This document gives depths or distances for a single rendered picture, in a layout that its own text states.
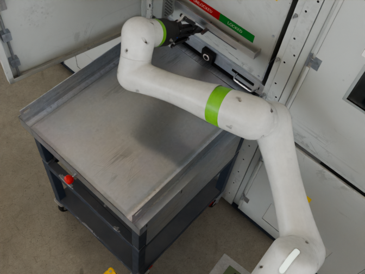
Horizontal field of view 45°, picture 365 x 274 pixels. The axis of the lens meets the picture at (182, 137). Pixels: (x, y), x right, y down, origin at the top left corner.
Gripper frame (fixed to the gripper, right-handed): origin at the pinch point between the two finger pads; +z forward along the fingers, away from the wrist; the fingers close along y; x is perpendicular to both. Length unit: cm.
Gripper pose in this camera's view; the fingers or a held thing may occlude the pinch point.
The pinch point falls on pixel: (195, 29)
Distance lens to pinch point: 169.3
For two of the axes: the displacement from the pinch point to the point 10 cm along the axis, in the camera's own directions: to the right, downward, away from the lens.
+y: -4.1, 7.6, 5.0
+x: 7.4, 6.0, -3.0
